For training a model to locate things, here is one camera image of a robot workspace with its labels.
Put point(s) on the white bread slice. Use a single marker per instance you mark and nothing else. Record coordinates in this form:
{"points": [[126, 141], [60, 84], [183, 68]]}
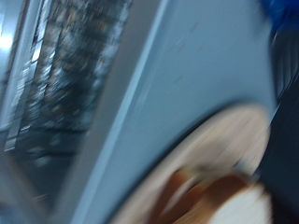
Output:
{"points": [[246, 205], [169, 199]]}

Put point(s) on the metal spatula with blue block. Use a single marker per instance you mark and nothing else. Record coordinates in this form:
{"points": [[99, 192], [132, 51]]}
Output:
{"points": [[280, 12]]}

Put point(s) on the silver toaster oven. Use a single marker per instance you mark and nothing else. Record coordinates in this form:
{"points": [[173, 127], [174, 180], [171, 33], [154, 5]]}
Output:
{"points": [[193, 71]]}

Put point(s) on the round wooden board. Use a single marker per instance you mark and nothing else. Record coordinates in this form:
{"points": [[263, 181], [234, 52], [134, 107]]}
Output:
{"points": [[218, 140]]}

